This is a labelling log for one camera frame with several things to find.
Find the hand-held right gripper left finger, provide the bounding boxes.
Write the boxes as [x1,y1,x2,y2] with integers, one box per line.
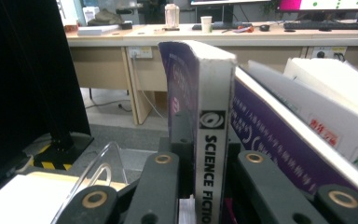
[158,108,197,199]

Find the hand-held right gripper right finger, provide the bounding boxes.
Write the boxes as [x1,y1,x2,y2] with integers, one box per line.
[224,124,242,201]

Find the purple magazine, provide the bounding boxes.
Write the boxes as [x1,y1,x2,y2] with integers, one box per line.
[229,66,358,204]
[158,39,238,224]

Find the clear acrylic book rack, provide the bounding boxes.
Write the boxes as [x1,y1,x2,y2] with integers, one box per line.
[49,141,169,224]

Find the white magazine with picture grid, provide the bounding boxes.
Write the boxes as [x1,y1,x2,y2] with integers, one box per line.
[247,57,358,185]

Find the black stand base striped tape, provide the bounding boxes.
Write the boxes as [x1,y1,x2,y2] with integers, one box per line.
[21,132,94,172]

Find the beige office desk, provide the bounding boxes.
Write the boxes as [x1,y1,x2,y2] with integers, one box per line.
[64,21,358,125]

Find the white paper cup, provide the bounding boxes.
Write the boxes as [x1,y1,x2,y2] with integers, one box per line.
[200,16,213,34]

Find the orange tool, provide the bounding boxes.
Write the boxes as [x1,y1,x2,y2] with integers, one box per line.
[232,25,255,34]

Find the black keyboard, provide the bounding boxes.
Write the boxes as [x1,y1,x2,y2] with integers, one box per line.
[191,21,253,31]
[282,21,358,32]

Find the clear jar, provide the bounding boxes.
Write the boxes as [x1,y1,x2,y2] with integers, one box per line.
[164,3,181,31]

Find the black monitor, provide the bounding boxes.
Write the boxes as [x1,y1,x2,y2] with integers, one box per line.
[189,0,273,25]

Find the white paper stack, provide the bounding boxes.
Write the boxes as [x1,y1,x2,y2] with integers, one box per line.
[76,24,120,36]

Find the olive cloth bag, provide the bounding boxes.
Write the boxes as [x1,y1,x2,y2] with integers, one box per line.
[87,8,124,26]

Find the white foam board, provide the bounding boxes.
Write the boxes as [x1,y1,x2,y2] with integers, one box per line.
[0,174,85,224]

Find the monitor with pink screen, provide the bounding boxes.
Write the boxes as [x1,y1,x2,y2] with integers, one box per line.
[278,0,358,12]

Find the white cable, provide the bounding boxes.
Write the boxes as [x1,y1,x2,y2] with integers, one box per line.
[132,57,166,119]

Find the black cable with plug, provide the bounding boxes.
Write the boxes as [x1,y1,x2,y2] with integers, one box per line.
[85,98,133,113]

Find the white wall socket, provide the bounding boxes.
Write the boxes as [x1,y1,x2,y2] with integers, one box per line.
[310,46,348,60]
[128,46,154,60]

